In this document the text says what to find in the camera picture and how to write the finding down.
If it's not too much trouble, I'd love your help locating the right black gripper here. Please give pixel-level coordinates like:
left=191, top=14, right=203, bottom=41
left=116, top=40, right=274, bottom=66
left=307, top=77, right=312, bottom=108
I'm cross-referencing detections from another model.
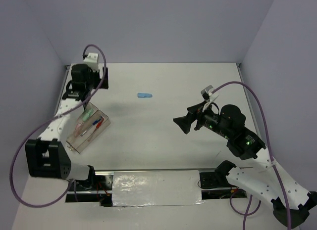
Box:
left=173, top=99, right=231, bottom=138

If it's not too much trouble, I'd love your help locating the blue pen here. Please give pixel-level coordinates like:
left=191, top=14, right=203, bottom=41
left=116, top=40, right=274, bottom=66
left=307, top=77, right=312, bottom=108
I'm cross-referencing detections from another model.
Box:
left=80, top=118, right=101, bottom=137

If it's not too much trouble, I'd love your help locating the red pen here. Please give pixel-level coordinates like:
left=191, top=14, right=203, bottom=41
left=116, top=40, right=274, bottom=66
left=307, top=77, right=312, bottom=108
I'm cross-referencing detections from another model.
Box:
left=88, top=117, right=104, bottom=142

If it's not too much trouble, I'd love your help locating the blue translucent eraser case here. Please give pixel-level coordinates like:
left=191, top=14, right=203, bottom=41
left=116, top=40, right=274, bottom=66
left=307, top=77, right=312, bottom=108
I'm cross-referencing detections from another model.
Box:
left=137, top=92, right=153, bottom=98

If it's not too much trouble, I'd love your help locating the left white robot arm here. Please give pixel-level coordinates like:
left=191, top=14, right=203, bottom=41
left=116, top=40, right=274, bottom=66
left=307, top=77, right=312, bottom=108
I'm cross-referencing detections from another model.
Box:
left=25, top=63, right=110, bottom=190

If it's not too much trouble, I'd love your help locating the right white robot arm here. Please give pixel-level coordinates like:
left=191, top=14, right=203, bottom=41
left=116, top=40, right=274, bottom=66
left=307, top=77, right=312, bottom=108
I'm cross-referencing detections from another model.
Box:
left=173, top=102, right=317, bottom=228

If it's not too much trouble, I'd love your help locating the clear brown three-compartment organizer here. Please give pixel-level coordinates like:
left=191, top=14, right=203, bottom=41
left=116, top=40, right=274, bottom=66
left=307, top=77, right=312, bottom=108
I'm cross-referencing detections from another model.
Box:
left=67, top=102, right=111, bottom=153

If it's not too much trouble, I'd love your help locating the white base cover plate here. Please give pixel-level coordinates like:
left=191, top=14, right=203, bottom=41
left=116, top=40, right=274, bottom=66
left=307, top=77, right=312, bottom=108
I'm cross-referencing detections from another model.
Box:
left=112, top=170, right=204, bottom=207

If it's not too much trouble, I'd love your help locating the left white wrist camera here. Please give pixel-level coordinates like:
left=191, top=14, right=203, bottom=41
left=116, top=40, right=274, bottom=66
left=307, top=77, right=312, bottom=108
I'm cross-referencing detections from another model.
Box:
left=83, top=52, right=99, bottom=72

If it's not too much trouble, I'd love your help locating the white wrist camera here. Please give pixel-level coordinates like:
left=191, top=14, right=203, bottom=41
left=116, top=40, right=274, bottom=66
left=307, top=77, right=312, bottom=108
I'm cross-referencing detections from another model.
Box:
left=201, top=85, right=219, bottom=112
left=83, top=52, right=99, bottom=72

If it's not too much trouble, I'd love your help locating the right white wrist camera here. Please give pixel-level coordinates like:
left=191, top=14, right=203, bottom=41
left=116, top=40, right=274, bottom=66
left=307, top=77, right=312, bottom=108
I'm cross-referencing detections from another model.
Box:
left=201, top=85, right=219, bottom=112

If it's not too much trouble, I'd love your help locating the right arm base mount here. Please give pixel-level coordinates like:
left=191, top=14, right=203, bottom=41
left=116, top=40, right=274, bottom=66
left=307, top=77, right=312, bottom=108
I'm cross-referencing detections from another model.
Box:
left=197, top=161, right=247, bottom=200

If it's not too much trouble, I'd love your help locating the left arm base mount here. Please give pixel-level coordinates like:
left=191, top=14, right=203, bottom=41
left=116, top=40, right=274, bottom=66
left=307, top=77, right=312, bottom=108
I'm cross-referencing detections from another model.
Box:
left=65, top=166, right=114, bottom=207

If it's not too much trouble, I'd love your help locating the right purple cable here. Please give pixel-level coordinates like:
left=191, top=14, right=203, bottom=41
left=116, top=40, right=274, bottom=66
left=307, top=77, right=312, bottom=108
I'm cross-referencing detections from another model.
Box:
left=212, top=81, right=292, bottom=230

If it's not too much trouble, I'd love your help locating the purple cable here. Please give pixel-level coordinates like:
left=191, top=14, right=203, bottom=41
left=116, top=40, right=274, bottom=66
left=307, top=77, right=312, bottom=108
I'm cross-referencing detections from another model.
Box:
left=9, top=44, right=107, bottom=208
left=212, top=81, right=292, bottom=230

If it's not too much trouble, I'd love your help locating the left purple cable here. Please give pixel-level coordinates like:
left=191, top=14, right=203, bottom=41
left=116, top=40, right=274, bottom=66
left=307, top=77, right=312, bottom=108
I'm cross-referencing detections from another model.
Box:
left=9, top=44, right=107, bottom=208

